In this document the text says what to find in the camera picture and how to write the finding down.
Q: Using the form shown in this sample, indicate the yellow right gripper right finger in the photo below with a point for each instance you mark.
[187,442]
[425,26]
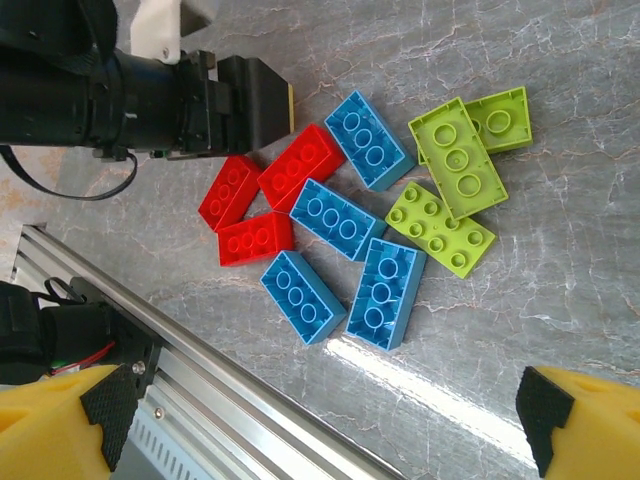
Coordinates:
[600,435]

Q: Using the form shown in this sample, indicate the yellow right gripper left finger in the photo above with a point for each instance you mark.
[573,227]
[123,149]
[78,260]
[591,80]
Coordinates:
[45,430]

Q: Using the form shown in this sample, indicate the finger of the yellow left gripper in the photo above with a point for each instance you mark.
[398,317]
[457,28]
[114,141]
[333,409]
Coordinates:
[255,105]

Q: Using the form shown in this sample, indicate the blue lego brick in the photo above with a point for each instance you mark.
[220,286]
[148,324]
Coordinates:
[335,220]
[370,142]
[385,295]
[300,295]

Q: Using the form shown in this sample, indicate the small lime green lego brick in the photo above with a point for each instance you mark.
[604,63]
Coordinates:
[500,122]

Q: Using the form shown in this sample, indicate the red lego brick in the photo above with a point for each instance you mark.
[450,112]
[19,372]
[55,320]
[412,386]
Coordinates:
[230,192]
[300,167]
[255,240]

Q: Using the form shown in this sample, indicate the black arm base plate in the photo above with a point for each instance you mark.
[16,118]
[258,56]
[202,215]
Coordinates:
[135,345]

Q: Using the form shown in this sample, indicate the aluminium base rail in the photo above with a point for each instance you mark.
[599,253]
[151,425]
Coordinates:
[200,370]

